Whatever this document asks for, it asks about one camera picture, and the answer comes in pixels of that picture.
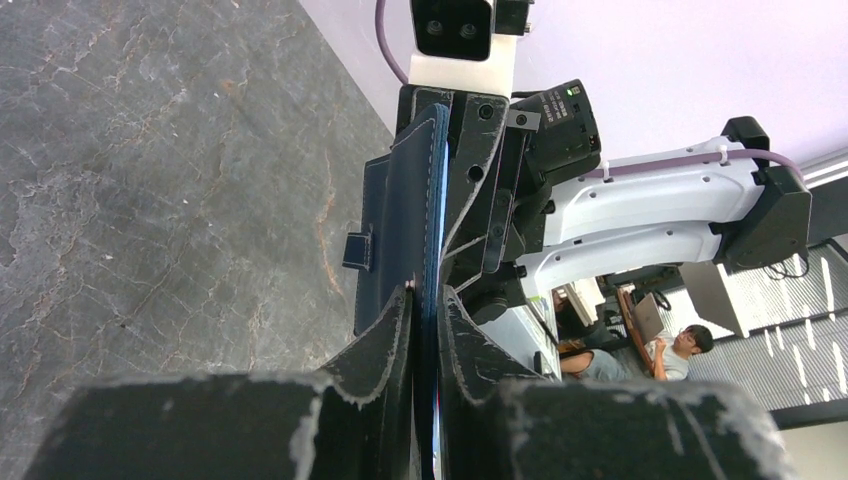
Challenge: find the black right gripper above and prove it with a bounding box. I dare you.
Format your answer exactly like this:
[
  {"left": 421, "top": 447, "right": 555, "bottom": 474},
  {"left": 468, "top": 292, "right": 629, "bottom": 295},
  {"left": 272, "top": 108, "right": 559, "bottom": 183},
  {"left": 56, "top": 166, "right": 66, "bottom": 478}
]
[{"left": 395, "top": 86, "right": 541, "bottom": 325}]

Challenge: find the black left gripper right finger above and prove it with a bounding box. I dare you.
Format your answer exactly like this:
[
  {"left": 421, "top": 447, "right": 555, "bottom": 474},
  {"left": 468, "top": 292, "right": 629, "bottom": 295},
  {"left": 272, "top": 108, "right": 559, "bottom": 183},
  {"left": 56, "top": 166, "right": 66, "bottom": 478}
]
[{"left": 438, "top": 287, "right": 797, "bottom": 479}]

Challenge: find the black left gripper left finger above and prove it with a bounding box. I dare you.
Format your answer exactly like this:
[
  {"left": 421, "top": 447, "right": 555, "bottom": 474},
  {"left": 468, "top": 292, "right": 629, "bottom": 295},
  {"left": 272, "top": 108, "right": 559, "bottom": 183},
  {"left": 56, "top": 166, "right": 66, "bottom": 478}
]
[{"left": 26, "top": 288, "right": 413, "bottom": 479}]

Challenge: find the blue card holder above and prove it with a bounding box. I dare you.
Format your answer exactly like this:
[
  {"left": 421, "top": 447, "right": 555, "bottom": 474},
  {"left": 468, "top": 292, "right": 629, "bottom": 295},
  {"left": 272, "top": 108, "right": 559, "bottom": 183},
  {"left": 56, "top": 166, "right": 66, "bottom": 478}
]
[{"left": 339, "top": 104, "right": 449, "bottom": 479}]

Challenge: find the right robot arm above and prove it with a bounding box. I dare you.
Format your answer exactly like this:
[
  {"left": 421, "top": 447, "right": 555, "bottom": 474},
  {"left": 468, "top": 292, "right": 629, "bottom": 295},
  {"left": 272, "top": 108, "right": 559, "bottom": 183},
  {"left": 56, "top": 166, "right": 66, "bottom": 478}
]
[{"left": 397, "top": 80, "right": 812, "bottom": 324}]

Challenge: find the open laptop in background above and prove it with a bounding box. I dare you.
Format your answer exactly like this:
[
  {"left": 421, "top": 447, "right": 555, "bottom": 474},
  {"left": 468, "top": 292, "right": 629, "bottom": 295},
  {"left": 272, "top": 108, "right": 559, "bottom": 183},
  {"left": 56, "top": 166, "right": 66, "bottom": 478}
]
[{"left": 631, "top": 293, "right": 665, "bottom": 343}]

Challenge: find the seated person in background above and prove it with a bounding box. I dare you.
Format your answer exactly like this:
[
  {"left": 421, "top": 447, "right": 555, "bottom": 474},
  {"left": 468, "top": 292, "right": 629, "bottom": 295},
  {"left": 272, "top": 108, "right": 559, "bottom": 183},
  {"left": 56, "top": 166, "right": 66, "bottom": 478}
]
[{"left": 560, "top": 324, "right": 715, "bottom": 382}]

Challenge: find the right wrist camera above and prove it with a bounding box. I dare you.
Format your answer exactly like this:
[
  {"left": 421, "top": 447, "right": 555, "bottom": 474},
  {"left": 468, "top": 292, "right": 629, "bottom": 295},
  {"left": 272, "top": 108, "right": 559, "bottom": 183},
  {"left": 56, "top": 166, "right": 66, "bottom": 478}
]
[{"left": 406, "top": 0, "right": 535, "bottom": 98}]

